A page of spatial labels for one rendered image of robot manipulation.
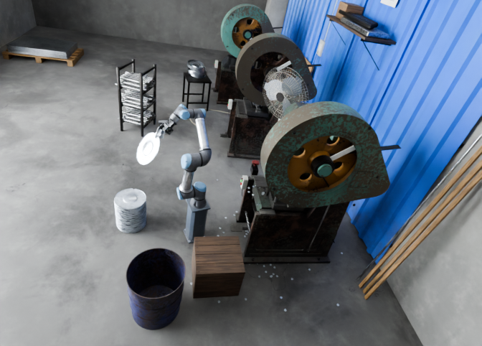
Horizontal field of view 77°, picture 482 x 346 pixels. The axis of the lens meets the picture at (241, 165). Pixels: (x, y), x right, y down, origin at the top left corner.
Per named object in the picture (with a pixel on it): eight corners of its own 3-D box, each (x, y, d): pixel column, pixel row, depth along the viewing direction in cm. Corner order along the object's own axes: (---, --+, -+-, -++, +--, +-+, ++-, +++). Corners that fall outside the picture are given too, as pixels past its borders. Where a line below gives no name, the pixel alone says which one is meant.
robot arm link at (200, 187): (207, 198, 282) (209, 187, 274) (193, 201, 276) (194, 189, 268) (203, 190, 290) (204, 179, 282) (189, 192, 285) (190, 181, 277)
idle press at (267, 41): (220, 165, 420) (242, 32, 319) (217, 128, 498) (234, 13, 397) (323, 173, 447) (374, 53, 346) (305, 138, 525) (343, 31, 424)
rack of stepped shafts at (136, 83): (145, 137, 443) (144, 74, 387) (116, 129, 446) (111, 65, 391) (158, 124, 477) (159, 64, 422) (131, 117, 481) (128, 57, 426)
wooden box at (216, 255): (192, 298, 260) (196, 274, 240) (191, 260, 290) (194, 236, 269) (238, 296, 269) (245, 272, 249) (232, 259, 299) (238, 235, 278)
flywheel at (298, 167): (255, 161, 196) (361, 105, 181) (250, 143, 212) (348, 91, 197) (298, 222, 238) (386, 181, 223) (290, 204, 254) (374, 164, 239)
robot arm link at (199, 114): (216, 163, 246) (206, 105, 253) (204, 165, 241) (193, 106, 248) (211, 166, 257) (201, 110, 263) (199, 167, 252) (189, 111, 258)
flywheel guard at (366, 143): (254, 207, 229) (281, 108, 182) (249, 182, 252) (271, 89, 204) (376, 210, 250) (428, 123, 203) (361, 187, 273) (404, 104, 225)
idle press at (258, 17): (211, 108, 554) (225, 2, 453) (206, 86, 630) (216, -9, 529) (290, 114, 591) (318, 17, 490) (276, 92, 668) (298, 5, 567)
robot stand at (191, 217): (188, 243, 305) (191, 212, 279) (183, 230, 318) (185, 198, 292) (206, 239, 313) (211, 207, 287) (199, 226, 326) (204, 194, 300)
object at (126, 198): (142, 210, 286) (142, 210, 285) (110, 207, 282) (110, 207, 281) (148, 190, 309) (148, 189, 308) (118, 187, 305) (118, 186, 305)
